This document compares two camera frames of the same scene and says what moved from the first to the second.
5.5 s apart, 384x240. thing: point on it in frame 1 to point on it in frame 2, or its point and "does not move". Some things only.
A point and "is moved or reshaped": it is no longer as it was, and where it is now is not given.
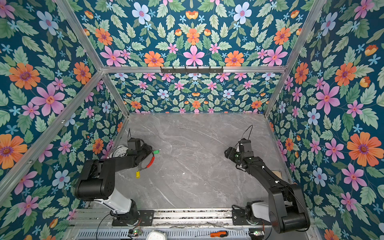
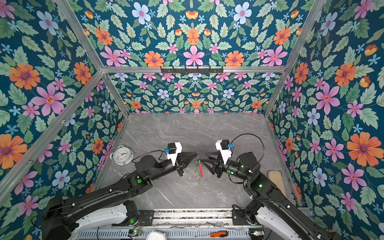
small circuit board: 134,232 does not move
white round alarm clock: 121,151 does not move
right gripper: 230,153 to 219,167
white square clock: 156,235 does not move
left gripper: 147,149 to 180,162
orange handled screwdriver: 221,233 does not move
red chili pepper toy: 152,160 is moved or reshaped
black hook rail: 192,69 does not move
